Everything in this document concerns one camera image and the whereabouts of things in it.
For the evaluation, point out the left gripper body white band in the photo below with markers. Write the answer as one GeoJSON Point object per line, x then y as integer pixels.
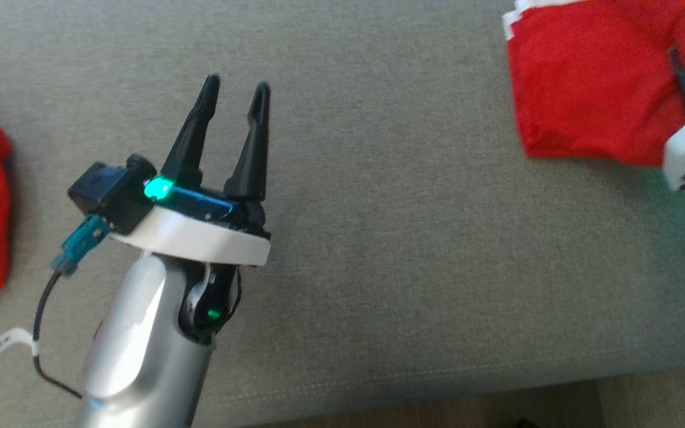
{"type": "Point", "coordinates": [200, 241]}

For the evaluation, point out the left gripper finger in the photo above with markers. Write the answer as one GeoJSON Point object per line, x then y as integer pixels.
{"type": "Point", "coordinates": [253, 160]}
{"type": "Point", "coordinates": [188, 148]}

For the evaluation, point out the red white-striped shorts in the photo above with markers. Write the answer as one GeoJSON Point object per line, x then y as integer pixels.
{"type": "Point", "coordinates": [586, 89]}

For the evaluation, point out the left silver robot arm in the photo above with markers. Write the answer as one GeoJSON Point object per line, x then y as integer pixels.
{"type": "Point", "coordinates": [134, 356]}

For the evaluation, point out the grey fabric sofa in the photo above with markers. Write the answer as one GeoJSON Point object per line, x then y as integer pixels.
{"type": "Point", "coordinates": [378, 208]}

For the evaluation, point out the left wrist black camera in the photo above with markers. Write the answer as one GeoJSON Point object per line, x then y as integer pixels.
{"type": "Point", "coordinates": [107, 193]}

